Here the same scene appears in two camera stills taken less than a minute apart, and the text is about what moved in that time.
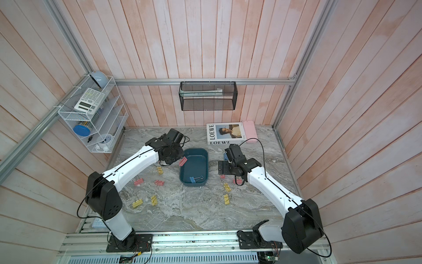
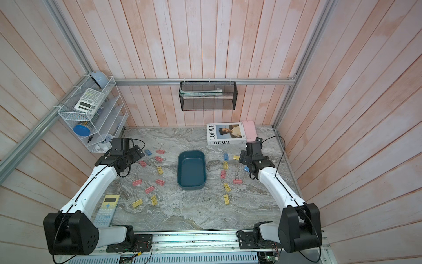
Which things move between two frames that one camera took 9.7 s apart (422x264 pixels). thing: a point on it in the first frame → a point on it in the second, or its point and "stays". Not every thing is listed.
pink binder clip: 183,161 → 149,190
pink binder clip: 138,182 stays
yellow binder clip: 227,187 stays
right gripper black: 225,170 → 244,157
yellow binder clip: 137,203 stays
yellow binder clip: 154,200 stays
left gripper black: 181,153 → 136,155
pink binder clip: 159,182 stays
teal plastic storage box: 195,171 stays
